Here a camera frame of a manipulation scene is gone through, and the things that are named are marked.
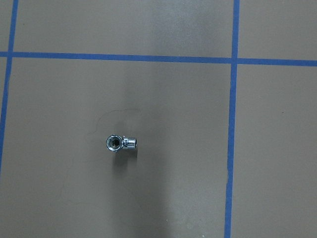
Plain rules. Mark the chrome metal pipe fitting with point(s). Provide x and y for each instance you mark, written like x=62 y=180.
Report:
x=116 y=143

